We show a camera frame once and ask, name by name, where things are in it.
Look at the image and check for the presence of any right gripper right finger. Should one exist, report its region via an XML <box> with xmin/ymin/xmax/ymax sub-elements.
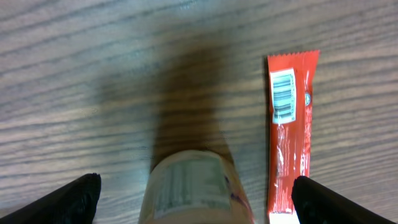
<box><xmin>292</xmin><ymin>176</ymin><xmax>394</xmax><ymax>224</ymax></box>

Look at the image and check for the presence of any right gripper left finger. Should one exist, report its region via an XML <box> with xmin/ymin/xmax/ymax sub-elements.
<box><xmin>1</xmin><ymin>173</ymin><xmax>101</xmax><ymax>224</ymax></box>

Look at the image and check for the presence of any green lid jar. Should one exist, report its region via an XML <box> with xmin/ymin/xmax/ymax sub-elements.
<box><xmin>139</xmin><ymin>150</ymin><xmax>255</xmax><ymax>224</ymax></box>

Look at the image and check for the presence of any red stick snack packet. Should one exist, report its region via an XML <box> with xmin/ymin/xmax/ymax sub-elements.
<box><xmin>267</xmin><ymin>50</ymin><xmax>320</xmax><ymax>224</ymax></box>

